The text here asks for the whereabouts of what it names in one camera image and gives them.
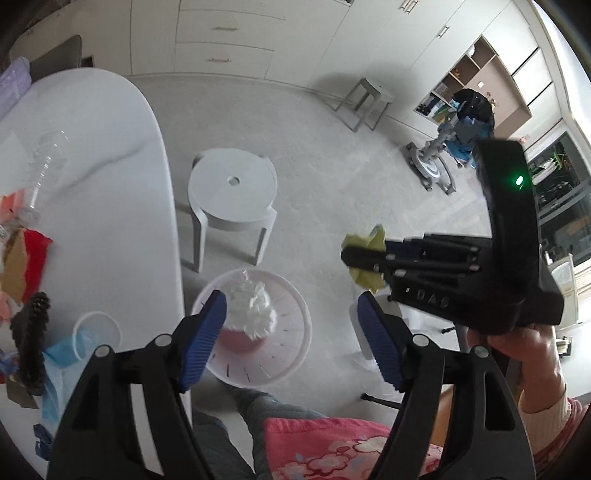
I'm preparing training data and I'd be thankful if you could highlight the yellow-green paper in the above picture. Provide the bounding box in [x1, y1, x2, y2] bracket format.
[342, 224, 387, 294]

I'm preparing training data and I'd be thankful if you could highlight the blue face mask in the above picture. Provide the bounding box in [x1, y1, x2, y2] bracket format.
[33, 332, 93, 461]

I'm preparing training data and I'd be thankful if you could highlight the red paper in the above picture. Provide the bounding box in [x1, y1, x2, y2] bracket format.
[22, 229, 53, 303]

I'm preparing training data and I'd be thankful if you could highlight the cream sleeve right forearm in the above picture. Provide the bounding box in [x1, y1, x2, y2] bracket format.
[518, 392, 589, 476]

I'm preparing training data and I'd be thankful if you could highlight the grey robot base stand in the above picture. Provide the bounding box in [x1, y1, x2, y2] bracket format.
[405, 116, 457, 196]

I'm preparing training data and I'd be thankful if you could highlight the white perforated trash bin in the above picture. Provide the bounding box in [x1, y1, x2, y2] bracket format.
[192, 269, 311, 389]

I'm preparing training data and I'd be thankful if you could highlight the right hand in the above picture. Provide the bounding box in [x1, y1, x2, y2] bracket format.
[467, 324, 566, 414]

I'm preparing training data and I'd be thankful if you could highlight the clear plastic cup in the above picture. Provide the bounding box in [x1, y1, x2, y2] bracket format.
[72, 311, 122, 361]

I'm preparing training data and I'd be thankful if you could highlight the white crumpled tissue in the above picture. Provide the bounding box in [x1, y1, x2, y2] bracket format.
[221, 270, 277, 341]

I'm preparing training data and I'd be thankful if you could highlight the black foam net sleeve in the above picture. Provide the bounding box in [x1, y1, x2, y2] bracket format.
[10, 292, 51, 396]

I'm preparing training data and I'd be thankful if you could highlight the grey round stool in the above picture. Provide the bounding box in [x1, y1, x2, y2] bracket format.
[186, 148, 279, 273]

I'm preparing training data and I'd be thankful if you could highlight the grey square stool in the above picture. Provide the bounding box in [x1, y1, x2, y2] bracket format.
[335, 77, 394, 133]

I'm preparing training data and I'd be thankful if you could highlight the black bag on stand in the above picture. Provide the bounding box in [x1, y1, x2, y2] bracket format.
[452, 88, 495, 138]

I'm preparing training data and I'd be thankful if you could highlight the brown cardboard piece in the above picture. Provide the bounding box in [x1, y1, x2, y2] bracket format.
[1, 229, 28, 304]

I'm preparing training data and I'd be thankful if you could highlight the wooden open shelf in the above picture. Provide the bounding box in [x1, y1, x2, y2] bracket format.
[414, 36, 532, 138]

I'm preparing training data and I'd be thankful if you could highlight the pink crumpled paper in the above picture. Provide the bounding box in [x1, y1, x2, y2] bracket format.
[0, 189, 25, 225]

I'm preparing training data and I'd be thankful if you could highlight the white drawer cabinet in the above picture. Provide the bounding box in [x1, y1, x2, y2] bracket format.
[173, 1, 286, 79]

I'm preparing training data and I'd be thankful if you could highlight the clear plastic bottle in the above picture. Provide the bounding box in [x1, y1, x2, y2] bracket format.
[18, 130, 69, 226]

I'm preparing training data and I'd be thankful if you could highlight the purple plastic package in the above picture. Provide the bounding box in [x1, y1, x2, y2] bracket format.
[0, 57, 32, 119]

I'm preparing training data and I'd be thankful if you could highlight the dark grey chair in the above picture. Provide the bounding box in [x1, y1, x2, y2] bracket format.
[30, 35, 82, 83]

